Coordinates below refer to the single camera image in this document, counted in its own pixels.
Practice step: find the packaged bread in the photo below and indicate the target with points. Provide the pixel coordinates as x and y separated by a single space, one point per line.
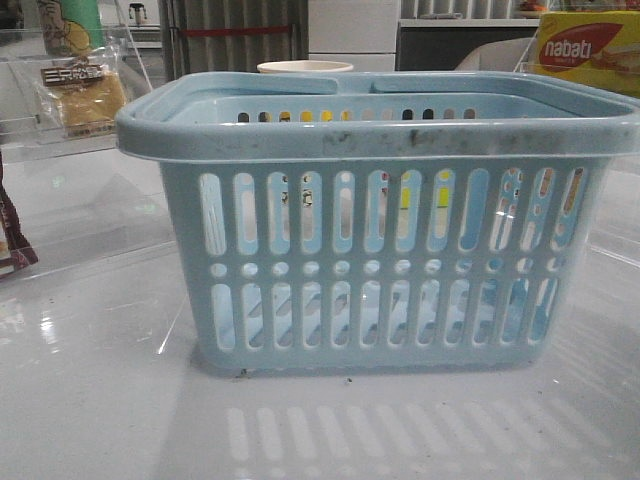
80 96

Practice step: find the light blue plastic basket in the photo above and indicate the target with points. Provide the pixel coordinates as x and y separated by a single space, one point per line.
378 220

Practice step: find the white paper cup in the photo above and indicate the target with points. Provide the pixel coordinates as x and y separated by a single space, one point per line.
303 66

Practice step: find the white drawer cabinet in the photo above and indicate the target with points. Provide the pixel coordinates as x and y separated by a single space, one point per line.
361 33

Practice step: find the clear acrylic shelf left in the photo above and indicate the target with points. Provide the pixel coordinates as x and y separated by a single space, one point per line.
78 200

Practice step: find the dark red snack packet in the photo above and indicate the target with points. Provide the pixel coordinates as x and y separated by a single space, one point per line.
16 251

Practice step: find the yellow nabati wafer box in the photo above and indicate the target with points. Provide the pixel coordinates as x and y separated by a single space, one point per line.
585 50

